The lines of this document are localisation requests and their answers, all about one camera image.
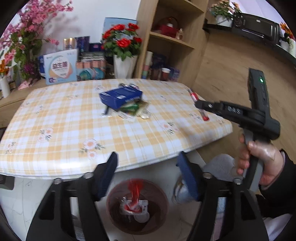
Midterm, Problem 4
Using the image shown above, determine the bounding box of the wooden shelf unit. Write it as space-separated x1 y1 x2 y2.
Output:
134 0 208 86

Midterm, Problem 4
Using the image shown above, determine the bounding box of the orange checked floral tablecloth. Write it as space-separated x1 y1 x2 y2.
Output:
0 78 233 180

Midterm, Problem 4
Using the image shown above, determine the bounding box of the red white long wrapper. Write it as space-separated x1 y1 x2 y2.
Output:
188 89 210 121

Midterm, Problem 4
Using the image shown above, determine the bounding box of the black printed box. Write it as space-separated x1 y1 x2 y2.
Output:
80 52 104 62

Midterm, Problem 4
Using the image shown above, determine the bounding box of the black counter shelf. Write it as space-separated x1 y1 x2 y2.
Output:
203 22 296 61

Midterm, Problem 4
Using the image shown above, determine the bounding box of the blue coffee box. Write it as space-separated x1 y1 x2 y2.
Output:
99 87 143 109

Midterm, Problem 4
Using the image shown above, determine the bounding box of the white green paper cup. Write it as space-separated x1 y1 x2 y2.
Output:
135 212 150 223

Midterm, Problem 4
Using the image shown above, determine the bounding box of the clear plastic wrapper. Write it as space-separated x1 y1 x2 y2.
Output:
137 108 151 120

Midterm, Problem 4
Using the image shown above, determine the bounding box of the pink blossom arrangement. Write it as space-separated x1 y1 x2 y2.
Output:
0 0 74 87

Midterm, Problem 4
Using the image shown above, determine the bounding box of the peach shrink-wrapped pack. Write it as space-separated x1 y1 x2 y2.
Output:
76 59 107 81

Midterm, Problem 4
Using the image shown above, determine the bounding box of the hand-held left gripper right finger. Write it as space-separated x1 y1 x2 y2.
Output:
177 151 270 241

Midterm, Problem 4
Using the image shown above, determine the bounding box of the dark blue gift box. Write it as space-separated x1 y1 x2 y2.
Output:
151 53 167 69

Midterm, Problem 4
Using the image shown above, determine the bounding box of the pink rose plant white pot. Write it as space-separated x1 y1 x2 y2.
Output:
209 0 241 28

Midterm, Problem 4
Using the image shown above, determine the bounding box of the white printed pouch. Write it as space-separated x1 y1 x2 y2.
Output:
120 197 149 214

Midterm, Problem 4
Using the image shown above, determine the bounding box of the brown translucent cup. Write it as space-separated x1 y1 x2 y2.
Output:
151 67 162 80

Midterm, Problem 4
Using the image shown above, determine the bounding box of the person's right forearm black sleeve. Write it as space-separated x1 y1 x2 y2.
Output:
255 149 296 218

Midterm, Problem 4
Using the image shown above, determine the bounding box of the clear case with blue card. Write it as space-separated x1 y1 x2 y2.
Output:
119 111 137 121

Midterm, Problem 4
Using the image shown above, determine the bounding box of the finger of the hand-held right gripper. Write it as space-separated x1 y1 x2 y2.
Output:
195 100 222 115

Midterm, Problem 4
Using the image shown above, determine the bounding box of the black microwave oven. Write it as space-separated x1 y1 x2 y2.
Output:
232 13 281 45

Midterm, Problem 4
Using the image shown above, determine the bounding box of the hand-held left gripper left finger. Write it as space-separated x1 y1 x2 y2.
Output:
25 152 119 241

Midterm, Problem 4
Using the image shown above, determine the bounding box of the red basket with handle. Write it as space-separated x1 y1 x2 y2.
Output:
157 17 179 37

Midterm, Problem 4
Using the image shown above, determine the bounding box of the red snack wrapper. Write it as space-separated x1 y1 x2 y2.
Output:
128 178 142 209

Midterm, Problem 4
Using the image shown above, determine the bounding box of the orange flowers round white vase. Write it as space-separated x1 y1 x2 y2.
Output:
279 22 296 58

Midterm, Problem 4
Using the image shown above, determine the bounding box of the stack of pastel cups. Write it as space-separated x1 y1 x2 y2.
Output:
141 51 153 79

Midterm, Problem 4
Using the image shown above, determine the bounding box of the white blue carton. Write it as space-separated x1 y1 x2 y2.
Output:
38 49 78 85

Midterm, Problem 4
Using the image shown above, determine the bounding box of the person's right hand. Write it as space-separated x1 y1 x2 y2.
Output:
237 134 286 186

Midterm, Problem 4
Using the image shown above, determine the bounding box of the dark blue patterned box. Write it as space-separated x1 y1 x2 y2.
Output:
75 36 90 52

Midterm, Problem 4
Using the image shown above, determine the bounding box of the red rose plant white pot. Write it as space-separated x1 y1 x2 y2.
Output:
101 23 142 79

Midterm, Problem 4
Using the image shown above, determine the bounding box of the brown plastic waste bin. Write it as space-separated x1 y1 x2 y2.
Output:
106 179 169 235

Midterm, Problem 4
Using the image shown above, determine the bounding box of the orange flowers tall white vase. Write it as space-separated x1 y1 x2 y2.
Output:
0 60 12 99

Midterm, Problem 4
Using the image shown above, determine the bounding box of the green packet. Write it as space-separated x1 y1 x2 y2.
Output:
122 103 139 112

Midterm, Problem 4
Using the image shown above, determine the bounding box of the low wooden cabinet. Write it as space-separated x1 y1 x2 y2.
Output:
0 79 47 128

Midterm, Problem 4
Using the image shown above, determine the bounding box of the purple foil wrapper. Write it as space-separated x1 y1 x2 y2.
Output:
118 83 139 90

